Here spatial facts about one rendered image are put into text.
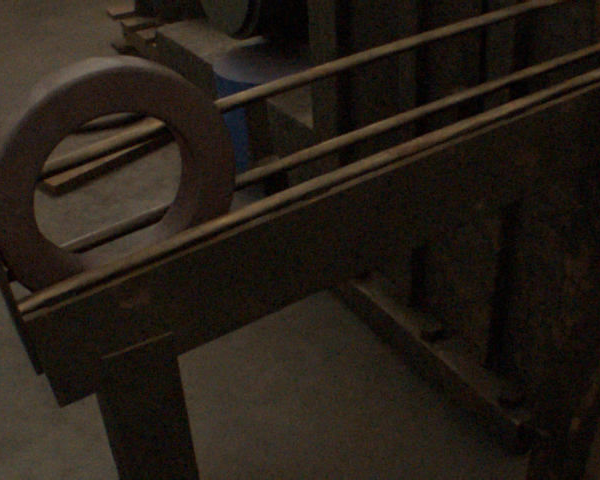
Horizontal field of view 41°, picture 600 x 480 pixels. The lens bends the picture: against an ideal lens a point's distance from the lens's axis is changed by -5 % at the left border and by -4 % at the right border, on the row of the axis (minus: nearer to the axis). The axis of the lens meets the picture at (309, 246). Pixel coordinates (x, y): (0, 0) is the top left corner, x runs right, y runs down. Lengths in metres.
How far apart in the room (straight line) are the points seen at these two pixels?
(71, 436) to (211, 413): 0.23
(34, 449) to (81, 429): 0.09
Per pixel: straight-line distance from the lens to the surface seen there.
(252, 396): 1.40
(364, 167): 0.66
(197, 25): 2.42
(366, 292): 1.51
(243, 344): 1.51
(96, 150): 0.64
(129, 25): 2.88
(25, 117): 0.55
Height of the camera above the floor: 0.95
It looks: 32 degrees down
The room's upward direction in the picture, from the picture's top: 3 degrees counter-clockwise
